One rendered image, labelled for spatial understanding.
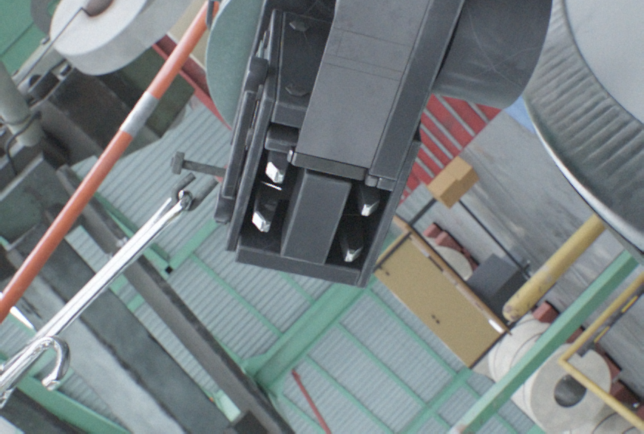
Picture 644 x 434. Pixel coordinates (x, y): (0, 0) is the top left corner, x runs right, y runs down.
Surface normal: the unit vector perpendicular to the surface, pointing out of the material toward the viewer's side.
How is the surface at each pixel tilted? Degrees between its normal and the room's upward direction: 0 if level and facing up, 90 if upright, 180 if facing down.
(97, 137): 123
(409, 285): 90
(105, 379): 50
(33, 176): 90
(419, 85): 65
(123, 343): 140
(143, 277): 33
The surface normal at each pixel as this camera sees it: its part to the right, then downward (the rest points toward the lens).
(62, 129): -0.43, 0.73
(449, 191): 0.49, 0.46
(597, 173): -0.67, -0.64
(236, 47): 0.00, 0.57
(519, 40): 0.08, 0.28
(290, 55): 0.26, -0.80
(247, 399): -0.61, 0.56
